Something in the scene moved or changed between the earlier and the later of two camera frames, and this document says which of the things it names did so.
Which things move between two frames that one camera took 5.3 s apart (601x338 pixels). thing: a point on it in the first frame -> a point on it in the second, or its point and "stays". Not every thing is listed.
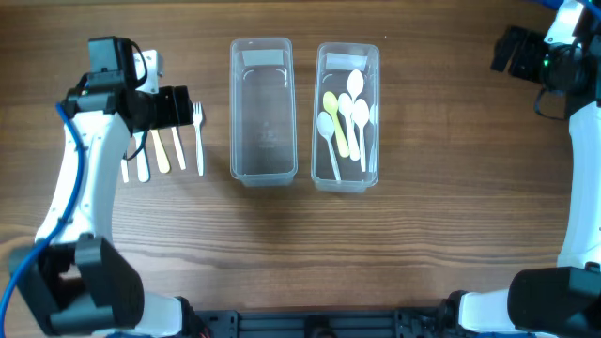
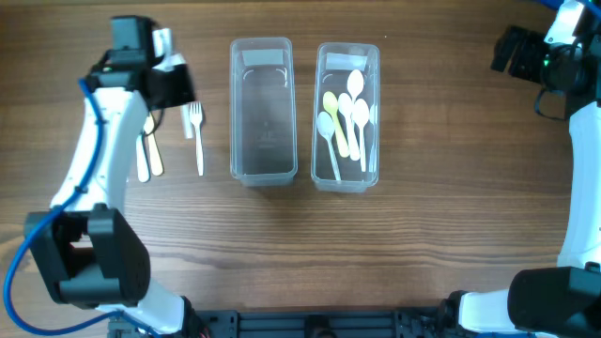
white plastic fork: [197, 117] stays
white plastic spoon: [326, 126] stays
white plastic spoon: [361, 114] stays
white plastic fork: [178, 147] -> [188, 128]
